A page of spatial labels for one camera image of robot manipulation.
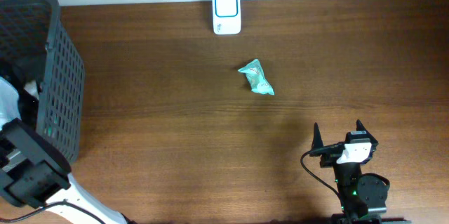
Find white barcode scanner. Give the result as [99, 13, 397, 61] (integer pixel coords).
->
[212, 0, 241, 35]

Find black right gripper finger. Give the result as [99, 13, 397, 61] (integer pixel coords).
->
[356, 119, 370, 136]
[311, 122, 323, 151]

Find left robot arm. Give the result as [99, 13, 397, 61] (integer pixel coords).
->
[1, 79, 132, 224]

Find grey plastic mesh basket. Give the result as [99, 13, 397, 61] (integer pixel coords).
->
[1, 0, 86, 163]

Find teal snack bag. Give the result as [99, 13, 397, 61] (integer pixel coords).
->
[238, 59, 275, 95]

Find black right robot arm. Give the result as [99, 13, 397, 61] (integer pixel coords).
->
[309, 120, 390, 223]

